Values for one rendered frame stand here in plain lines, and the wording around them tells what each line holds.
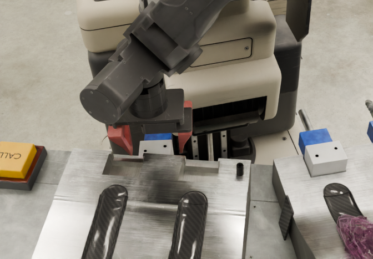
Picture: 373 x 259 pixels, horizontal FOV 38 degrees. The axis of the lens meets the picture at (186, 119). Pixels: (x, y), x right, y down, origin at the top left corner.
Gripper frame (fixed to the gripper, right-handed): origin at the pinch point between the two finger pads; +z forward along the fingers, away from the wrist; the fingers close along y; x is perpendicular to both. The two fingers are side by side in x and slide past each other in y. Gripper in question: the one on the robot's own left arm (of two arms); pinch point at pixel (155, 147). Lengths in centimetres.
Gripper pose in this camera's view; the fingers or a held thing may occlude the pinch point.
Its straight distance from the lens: 84.2
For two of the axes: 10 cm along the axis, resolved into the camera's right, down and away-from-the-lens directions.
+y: 10.0, -0.5, -0.6
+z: 0.8, 7.1, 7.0
